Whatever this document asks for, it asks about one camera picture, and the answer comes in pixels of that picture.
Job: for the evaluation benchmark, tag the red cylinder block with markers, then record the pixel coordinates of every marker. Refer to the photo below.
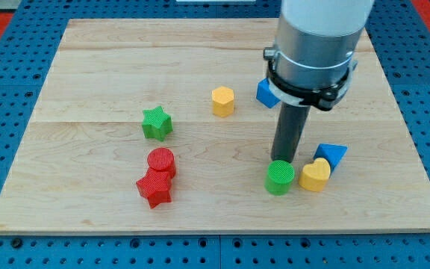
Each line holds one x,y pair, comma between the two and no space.
162,160

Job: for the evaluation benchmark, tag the black clamp ring mount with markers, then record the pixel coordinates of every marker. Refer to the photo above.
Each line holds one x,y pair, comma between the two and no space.
323,99

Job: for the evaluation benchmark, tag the red star block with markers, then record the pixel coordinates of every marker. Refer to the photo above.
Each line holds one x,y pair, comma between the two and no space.
155,187

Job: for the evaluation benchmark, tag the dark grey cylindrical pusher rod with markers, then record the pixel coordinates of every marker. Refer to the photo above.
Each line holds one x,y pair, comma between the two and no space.
291,122

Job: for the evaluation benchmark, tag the light wooden board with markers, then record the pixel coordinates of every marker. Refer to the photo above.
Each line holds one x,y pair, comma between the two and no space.
83,150

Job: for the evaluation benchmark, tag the green star block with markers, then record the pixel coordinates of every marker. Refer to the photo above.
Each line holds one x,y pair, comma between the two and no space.
156,123

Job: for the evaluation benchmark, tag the blue cube block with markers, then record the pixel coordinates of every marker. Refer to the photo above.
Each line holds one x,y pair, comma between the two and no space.
264,95

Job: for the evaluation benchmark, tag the green cylinder block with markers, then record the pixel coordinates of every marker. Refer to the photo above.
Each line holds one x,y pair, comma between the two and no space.
280,175

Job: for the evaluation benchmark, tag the yellow hexagon block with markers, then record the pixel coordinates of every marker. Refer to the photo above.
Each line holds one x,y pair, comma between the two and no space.
222,101

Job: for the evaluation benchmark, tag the blue triangle block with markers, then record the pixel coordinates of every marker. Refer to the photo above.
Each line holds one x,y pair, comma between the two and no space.
332,153

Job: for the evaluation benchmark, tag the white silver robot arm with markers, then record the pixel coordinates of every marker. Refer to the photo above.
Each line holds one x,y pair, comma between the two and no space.
310,63

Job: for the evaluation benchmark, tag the yellow heart block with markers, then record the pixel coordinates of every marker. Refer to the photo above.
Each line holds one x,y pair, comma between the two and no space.
314,176

